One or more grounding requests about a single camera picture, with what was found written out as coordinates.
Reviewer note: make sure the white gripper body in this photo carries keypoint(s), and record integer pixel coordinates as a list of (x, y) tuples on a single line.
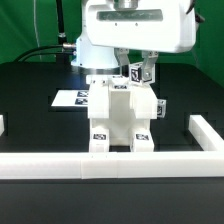
[(154, 25)]

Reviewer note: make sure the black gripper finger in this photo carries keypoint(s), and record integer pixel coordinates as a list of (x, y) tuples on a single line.
[(148, 65), (121, 55)]

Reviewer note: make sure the white tagged nut cube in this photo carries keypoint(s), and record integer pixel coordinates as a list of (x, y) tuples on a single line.
[(135, 74)]

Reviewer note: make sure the white chair seat part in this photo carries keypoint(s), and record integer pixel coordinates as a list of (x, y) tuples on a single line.
[(120, 127)]

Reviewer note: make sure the white small chair post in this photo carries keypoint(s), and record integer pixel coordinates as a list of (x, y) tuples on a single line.
[(99, 140)]

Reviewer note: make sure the white chair backrest part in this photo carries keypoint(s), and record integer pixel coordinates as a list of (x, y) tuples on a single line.
[(116, 94)]

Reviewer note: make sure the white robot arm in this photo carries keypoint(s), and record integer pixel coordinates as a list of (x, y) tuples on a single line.
[(94, 57)]

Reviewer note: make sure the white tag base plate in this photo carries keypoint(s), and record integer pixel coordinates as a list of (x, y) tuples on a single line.
[(71, 98)]

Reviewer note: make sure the white U-shaped fence frame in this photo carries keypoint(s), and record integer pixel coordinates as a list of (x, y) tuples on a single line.
[(111, 165)]

